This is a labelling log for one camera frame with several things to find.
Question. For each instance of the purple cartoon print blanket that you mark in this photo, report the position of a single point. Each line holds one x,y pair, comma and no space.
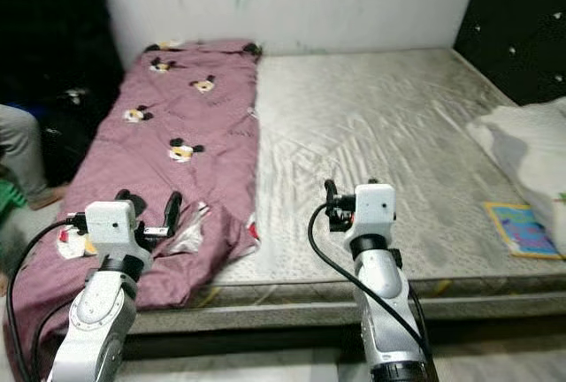
230,134

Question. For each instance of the yellow bordered children's book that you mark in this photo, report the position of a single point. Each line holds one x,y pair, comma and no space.
520,230

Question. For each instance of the white pillow green tree print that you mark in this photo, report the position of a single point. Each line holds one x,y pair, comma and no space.
531,152

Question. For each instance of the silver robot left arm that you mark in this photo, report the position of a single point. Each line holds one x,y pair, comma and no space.
93,320

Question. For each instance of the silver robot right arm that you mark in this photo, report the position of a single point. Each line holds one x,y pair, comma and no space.
389,311

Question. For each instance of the grey quilted mattress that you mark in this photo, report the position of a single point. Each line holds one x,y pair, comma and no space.
371,117

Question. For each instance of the green plastic stool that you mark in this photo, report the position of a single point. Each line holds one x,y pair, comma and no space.
11,201

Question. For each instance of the seated person grey trousers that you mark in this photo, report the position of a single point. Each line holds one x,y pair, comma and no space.
18,143

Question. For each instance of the dark tufted headboard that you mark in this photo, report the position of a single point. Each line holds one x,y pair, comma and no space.
513,19

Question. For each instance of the black fabric wardrobe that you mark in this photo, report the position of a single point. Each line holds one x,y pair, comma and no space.
53,28

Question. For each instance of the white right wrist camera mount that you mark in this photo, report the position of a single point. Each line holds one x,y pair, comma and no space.
373,208

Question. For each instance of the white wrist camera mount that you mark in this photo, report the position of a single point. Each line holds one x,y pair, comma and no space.
373,208
110,225

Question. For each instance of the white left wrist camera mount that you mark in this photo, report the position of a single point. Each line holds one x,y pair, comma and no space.
110,225

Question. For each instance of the dark bed frame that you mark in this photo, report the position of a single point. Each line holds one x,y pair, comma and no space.
274,339

